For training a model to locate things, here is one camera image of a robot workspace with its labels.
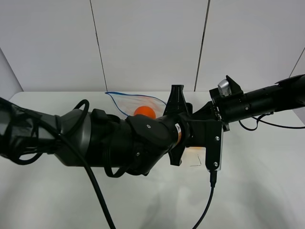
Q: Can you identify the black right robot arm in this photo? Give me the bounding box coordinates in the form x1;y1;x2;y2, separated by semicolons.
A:
192;74;305;131

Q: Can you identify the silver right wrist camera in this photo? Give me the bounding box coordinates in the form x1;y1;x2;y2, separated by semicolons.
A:
218;75;244;97

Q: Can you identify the black left camera cable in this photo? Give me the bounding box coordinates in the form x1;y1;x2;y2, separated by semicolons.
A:
192;170;218;229

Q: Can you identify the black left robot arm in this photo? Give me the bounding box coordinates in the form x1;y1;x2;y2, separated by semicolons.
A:
0;86;193;177

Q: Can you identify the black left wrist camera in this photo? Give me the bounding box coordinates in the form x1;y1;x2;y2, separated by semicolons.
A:
186;120;223;171

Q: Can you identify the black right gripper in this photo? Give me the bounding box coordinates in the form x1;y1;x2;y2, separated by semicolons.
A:
192;88;245;132

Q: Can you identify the clear zip bag blue zipper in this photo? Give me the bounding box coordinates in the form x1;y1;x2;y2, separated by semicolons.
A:
104;91;207;167

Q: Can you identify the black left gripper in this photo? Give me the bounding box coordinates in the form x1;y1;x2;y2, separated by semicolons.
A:
162;85;191;166

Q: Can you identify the orange fruit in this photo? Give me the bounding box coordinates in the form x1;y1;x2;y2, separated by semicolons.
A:
133;106;156;119

